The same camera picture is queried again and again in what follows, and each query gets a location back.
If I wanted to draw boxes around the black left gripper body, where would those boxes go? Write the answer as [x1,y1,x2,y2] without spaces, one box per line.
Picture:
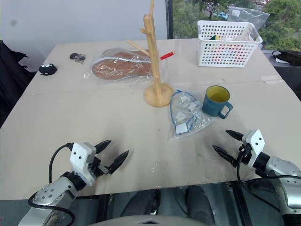
[87,150,111,180]

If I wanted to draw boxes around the black fabric bag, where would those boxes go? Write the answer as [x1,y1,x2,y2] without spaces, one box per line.
[0,39,36,129]

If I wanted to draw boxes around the blue mug yellow inside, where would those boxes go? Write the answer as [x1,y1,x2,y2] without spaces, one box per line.
[202,85,234,120]

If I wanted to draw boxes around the red marker pen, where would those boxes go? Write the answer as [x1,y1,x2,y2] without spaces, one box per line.
[160,51,176,60]

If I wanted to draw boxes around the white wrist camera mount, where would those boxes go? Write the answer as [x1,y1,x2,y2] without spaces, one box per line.
[241,129,266,169]
[70,142,97,186]

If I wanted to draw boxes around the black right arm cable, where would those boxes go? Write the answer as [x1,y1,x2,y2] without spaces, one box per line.
[236,145,283,212]

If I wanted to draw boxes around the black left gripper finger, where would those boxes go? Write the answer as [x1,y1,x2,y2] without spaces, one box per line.
[104,150,130,175]
[94,139,112,155]

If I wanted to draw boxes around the clear crumpled plastic bag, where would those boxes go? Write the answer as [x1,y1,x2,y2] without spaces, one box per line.
[226,6,271,32]

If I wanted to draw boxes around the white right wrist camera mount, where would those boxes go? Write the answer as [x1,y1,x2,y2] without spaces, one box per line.
[241,129,266,169]

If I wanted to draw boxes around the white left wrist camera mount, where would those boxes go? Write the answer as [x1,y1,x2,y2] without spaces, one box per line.
[70,142,97,186]

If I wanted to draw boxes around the clear zip bag white parts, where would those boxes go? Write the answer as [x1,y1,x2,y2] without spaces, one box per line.
[169,89,217,142]

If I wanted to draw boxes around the black round pouch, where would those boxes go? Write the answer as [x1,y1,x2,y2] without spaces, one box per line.
[38,63,58,76]

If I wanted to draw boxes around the white perforated plastic basket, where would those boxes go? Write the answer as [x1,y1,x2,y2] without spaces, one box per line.
[197,20,264,69]

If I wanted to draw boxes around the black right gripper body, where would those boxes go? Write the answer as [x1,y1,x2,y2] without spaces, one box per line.
[238,142,252,166]

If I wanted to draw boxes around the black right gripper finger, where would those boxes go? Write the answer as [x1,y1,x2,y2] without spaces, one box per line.
[212,145,238,168]
[225,129,245,142]

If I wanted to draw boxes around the dark grey rounded shape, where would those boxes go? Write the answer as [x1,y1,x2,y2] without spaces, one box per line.
[185,185,216,226]
[119,189,162,218]

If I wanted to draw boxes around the black key bunch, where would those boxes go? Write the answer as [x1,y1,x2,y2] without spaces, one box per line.
[69,53,87,64]

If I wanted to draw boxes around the grey robot torso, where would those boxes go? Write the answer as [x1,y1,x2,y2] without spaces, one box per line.
[88,213,214,226]

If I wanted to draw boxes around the dark window frame post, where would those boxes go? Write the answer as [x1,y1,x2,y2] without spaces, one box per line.
[165,0,174,40]

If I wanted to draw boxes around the wooden mug tree stand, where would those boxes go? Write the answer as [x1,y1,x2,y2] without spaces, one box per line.
[127,0,175,108]

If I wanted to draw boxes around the clear plastic insole bag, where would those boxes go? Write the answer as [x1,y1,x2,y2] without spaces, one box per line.
[83,47,166,82]

